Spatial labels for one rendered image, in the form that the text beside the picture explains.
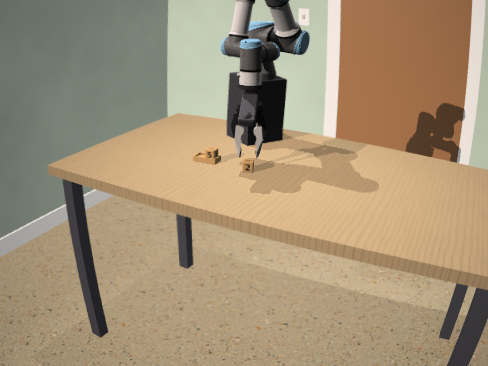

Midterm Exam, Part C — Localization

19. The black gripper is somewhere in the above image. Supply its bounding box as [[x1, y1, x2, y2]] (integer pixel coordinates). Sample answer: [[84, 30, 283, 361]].
[[231, 83, 266, 158]]

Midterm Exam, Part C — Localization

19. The tan wooden cube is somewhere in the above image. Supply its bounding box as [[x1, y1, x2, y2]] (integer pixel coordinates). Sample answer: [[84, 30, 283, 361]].
[[205, 147, 218, 159], [242, 159, 254, 173]]

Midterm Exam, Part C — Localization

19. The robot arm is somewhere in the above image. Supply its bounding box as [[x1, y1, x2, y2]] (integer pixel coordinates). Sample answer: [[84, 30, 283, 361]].
[[221, 0, 310, 126]]

